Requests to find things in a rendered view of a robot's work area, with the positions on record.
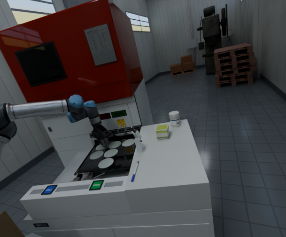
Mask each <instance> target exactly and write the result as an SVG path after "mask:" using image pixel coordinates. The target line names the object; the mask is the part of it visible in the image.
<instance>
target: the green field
mask: <svg viewBox="0 0 286 237"><path fill-rule="evenodd" d="M124 115H126V112H125V111H118V112H112V116H113V117H119V116H124Z"/></svg>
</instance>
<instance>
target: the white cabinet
mask: <svg viewBox="0 0 286 237"><path fill-rule="evenodd" d="M24 222H25V223H26V225H27V226H28V227H29V229H30V230H31V232H32V233H34V234H36V235H39V236H41V237H215V234H214V225H213V215H212V209H196V210H180V211H165V212H149V213H133V214H123V215H107V216H92V217H76V218H60V219H44V220H28V221H24Z"/></svg>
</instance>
